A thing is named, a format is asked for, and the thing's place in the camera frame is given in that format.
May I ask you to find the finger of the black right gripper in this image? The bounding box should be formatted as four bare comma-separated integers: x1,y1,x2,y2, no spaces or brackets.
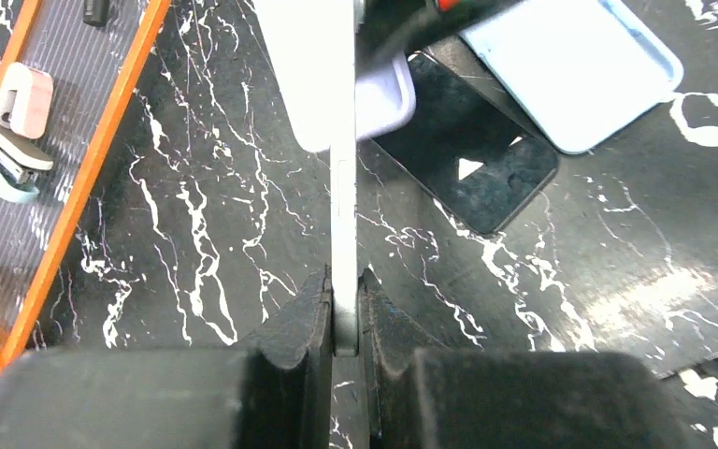
355,0,518,78

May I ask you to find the orange wooden shelf rack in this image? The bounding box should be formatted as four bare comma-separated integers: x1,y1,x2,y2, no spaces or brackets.
0,0,169,373

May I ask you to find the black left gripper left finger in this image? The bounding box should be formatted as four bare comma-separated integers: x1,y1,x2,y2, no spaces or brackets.
0,268,332,448

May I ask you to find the white pink tape dispenser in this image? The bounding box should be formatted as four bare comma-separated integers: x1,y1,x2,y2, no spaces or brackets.
0,62,57,206

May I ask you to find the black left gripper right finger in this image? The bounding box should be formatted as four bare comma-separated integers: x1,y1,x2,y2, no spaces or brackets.
358,269,688,448

